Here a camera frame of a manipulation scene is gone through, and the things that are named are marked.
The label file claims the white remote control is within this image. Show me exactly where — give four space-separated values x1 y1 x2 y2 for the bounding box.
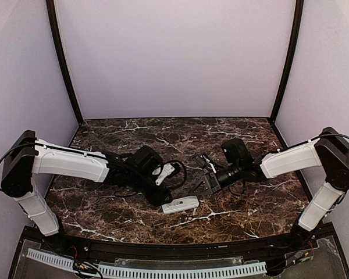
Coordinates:
162 196 200 214

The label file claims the left black frame post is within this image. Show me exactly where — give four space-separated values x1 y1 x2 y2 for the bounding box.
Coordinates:
45 0 84 126

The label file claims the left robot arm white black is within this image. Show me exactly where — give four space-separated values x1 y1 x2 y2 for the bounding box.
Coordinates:
0 130 173 237

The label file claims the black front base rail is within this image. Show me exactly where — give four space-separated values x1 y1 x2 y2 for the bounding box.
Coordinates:
40 223 332 262

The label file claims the black frame post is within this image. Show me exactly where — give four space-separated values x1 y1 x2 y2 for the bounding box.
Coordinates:
45 0 84 126
270 0 304 123

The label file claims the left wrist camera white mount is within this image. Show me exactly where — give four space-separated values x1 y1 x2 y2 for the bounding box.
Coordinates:
152 163 176 186

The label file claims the white slotted cable duct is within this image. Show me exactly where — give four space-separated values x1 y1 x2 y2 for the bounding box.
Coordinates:
26 248 267 278

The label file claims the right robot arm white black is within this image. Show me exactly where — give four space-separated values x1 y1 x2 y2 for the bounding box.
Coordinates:
190 127 349 232

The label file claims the right black frame post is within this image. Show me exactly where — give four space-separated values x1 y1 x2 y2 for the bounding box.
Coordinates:
270 0 304 123

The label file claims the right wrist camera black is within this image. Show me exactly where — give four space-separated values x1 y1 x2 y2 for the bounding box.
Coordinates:
193 154 218 173

